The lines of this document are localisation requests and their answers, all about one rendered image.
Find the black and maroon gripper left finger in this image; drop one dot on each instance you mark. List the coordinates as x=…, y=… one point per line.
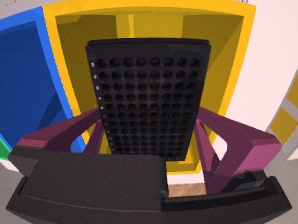
x=59, y=136

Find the blue bin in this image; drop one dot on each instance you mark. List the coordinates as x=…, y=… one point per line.
x=29, y=95

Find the yellow open-top bin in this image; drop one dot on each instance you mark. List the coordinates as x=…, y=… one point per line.
x=227, y=24

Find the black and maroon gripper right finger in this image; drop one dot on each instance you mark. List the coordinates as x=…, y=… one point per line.
x=248, y=149

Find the black well plate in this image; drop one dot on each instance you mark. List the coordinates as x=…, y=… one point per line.
x=159, y=129

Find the green bin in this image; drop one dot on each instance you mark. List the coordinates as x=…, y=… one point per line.
x=4, y=150

